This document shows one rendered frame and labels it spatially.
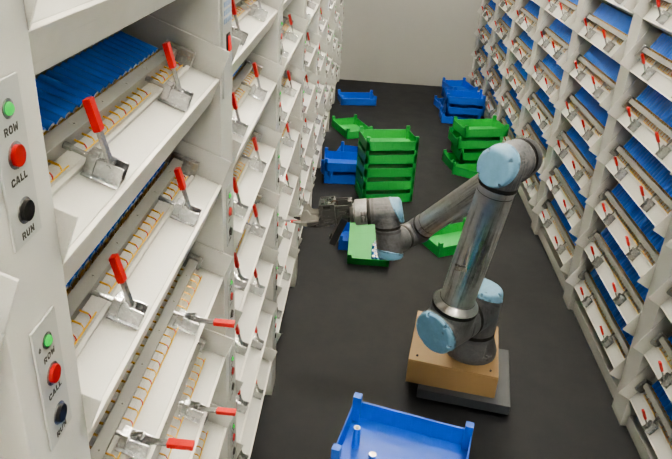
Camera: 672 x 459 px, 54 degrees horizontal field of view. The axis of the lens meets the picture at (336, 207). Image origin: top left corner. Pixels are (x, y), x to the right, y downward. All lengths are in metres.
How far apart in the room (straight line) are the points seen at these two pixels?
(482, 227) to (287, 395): 0.94
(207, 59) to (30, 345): 0.67
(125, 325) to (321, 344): 1.85
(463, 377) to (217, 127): 1.49
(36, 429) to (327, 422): 1.77
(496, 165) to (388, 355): 1.03
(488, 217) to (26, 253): 1.55
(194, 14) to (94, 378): 0.61
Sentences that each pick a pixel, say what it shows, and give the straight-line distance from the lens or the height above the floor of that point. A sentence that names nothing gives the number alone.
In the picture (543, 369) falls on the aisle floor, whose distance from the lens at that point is 2.71.
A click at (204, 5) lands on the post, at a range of 1.11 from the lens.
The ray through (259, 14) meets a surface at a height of 1.34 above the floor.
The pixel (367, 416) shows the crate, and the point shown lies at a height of 0.41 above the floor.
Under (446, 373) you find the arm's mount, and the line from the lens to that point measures 2.37.
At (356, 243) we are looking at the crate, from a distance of 3.21.
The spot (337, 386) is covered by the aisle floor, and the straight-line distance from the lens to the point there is 2.45.
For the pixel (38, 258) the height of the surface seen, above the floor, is 1.35.
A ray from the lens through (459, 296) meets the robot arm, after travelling 2.09.
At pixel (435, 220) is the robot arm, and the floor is 0.62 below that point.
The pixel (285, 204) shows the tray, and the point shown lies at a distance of 2.45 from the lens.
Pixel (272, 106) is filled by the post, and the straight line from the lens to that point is 1.87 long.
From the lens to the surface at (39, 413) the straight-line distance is 0.61.
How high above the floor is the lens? 1.62
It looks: 26 degrees down
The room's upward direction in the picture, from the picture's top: 4 degrees clockwise
